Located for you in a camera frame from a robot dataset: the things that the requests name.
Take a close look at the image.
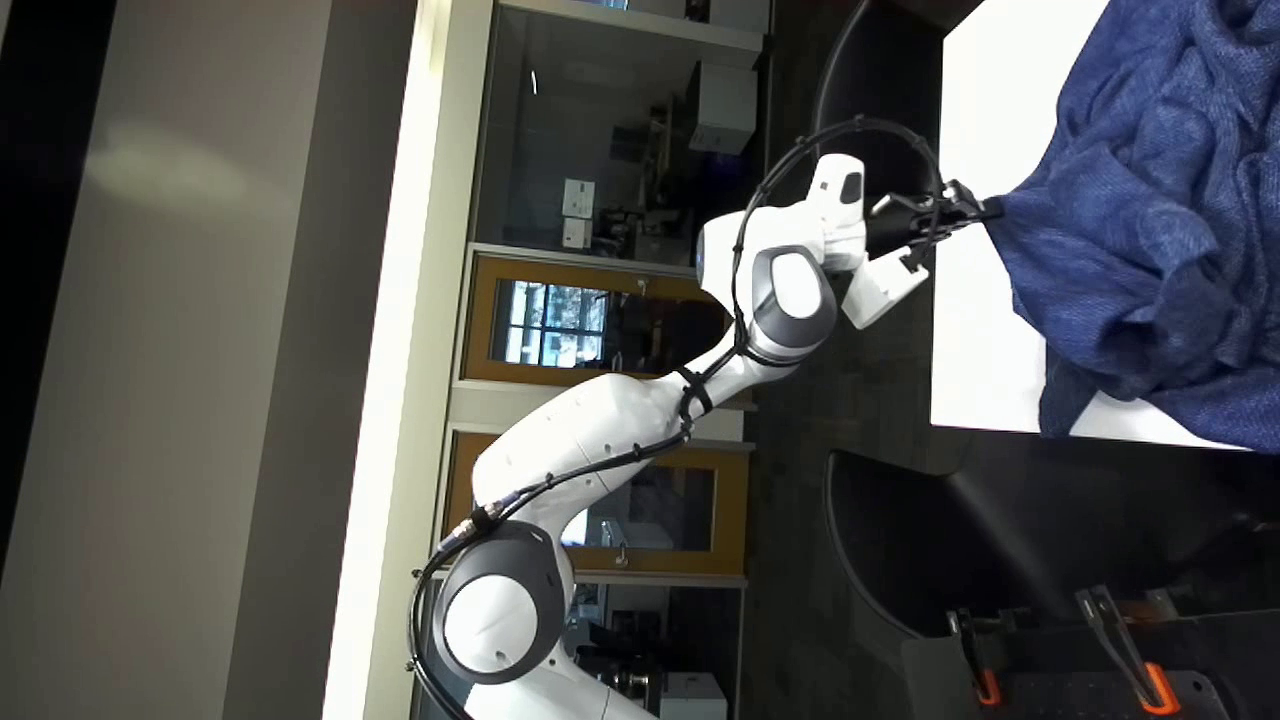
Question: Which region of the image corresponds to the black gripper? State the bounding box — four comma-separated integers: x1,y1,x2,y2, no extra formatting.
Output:
865,178,1004,263

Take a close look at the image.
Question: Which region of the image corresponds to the blue knitted cloth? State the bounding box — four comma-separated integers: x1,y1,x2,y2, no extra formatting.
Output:
981,0,1280,455

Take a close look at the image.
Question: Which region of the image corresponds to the white storage box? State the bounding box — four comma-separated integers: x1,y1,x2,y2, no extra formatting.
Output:
687,56,763,157

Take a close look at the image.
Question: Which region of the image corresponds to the black rounded chair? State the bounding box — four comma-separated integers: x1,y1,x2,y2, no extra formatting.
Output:
823,442,1280,642

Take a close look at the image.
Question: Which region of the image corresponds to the wooden framed door window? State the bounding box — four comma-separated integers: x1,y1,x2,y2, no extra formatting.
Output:
455,242,770,397
438,427,758,586

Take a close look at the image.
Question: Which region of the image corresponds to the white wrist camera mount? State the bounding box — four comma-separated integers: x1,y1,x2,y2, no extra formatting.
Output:
836,242,936,332

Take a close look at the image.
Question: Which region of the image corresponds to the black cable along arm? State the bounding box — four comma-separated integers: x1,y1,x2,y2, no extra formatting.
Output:
409,115,997,720

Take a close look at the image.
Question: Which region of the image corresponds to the black hanging background cable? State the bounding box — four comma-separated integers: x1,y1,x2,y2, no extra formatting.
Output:
810,0,880,137

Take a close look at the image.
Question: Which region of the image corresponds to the orange-handled metal clamp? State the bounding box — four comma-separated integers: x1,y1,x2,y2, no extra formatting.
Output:
1078,579,1190,720
942,603,1014,713

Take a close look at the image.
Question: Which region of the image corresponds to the dark clamped base plate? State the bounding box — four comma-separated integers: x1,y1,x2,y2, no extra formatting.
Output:
904,617,1280,720

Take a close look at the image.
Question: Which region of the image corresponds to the cream window frame beam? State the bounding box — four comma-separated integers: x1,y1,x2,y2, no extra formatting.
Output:
321,0,501,720

